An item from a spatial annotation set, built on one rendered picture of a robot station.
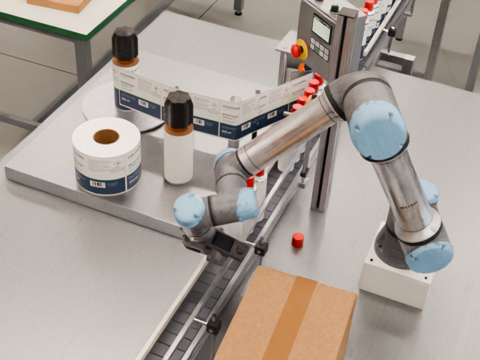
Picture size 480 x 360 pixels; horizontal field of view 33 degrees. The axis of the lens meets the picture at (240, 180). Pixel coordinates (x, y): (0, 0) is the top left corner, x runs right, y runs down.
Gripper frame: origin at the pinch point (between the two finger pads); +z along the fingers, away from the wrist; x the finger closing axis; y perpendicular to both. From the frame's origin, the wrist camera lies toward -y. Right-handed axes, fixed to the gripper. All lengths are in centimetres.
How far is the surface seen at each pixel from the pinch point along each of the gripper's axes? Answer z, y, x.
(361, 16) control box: -23, -17, -67
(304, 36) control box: -14, -2, -62
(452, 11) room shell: 259, -5, -263
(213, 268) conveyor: 4.3, 2.0, 3.3
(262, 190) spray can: 4.9, -2.1, -22.6
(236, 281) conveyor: 4.7, -5.0, 4.4
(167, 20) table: 71, 81, -102
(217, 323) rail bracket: -15.4, -9.9, 19.6
